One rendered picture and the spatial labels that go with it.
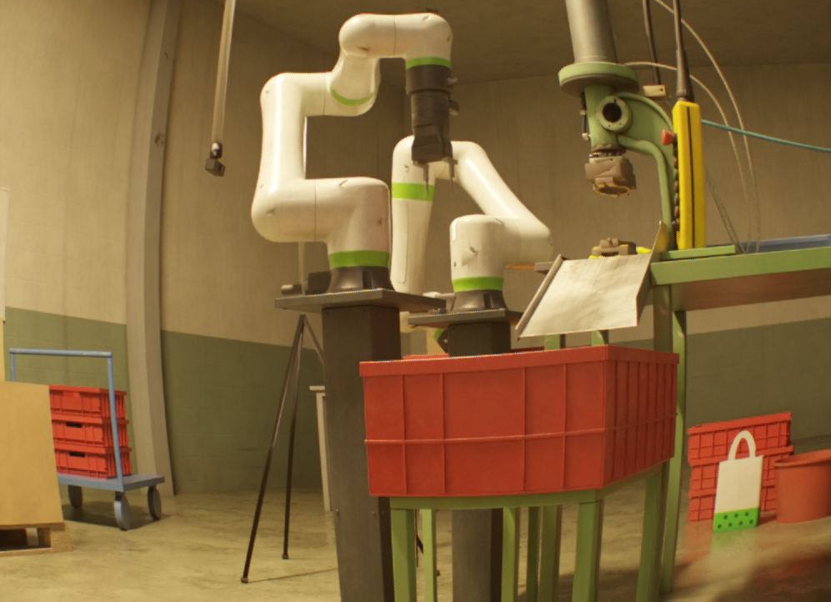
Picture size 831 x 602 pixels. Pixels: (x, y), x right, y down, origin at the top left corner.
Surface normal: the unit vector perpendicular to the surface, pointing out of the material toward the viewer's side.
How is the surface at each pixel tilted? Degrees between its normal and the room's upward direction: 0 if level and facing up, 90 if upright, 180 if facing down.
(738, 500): 88
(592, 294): 30
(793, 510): 99
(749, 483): 85
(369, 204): 90
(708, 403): 90
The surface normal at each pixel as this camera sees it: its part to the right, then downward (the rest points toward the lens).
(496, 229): 0.50, -0.17
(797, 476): -0.68, 0.08
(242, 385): 0.90, -0.08
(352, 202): 0.11, -0.15
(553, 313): -0.24, -0.91
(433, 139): -0.49, -0.15
